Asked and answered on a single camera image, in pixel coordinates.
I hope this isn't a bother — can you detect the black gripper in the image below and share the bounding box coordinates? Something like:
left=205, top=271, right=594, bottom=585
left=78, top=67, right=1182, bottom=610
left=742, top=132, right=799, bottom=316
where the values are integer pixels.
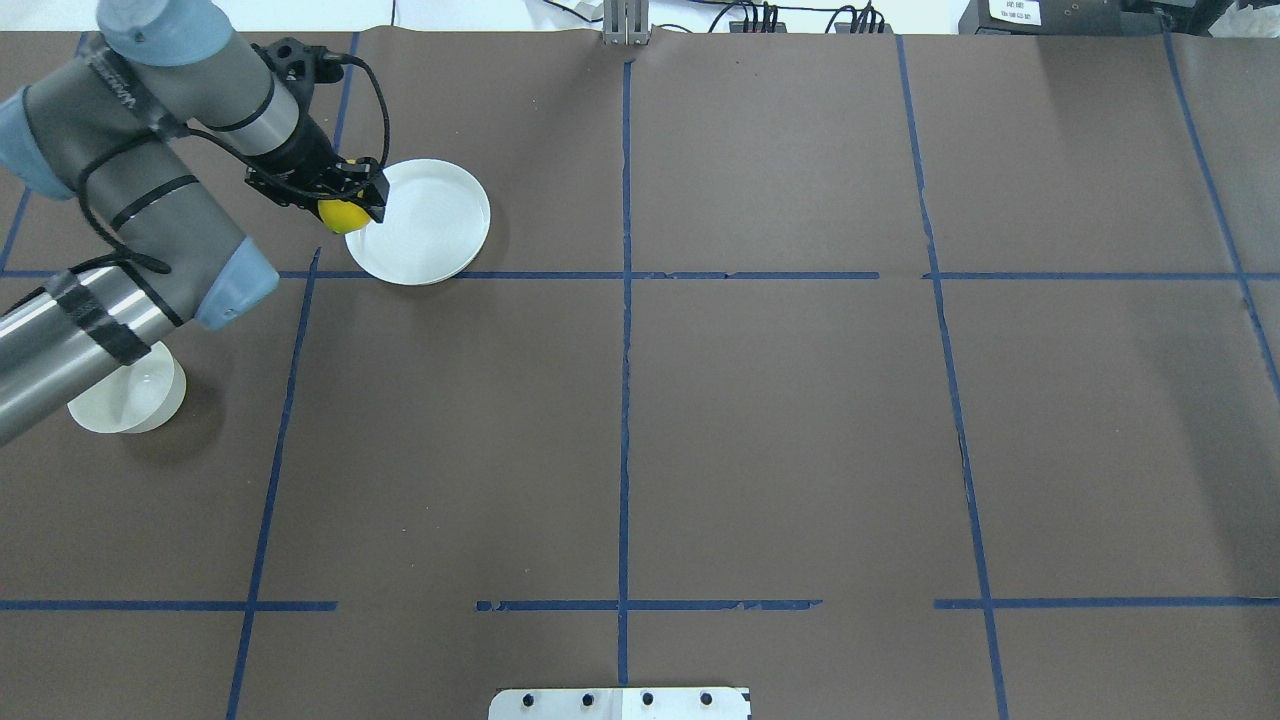
left=244, top=114, right=389, bottom=224

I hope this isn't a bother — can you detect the yellow lemon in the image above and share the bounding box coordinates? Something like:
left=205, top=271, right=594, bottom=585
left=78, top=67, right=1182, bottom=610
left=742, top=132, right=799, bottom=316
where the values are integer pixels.
left=316, top=199, right=372, bottom=234

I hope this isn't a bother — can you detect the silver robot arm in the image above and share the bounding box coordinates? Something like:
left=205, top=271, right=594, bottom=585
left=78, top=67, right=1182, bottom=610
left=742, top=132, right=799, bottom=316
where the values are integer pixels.
left=1, top=1, right=390, bottom=442

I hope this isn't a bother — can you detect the white round plate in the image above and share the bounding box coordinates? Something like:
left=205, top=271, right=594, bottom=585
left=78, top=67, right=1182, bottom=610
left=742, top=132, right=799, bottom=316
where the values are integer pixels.
left=346, top=159, right=492, bottom=286

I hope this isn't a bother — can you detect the white small bowl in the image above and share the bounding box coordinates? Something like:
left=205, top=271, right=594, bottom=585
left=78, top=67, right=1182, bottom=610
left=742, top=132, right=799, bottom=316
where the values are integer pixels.
left=67, top=342, right=187, bottom=434

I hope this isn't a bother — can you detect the black computer box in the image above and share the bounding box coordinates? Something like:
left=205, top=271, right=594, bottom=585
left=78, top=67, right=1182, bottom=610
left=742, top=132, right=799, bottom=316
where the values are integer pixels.
left=957, top=1, right=1162, bottom=37

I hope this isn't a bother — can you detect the aluminium frame post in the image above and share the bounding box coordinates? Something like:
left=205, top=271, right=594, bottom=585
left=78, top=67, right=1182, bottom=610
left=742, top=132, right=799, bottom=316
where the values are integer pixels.
left=602, top=0, right=652, bottom=46

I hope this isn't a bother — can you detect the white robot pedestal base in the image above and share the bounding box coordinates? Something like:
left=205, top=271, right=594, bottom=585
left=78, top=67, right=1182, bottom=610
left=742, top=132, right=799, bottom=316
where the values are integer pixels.
left=486, top=685, right=753, bottom=719

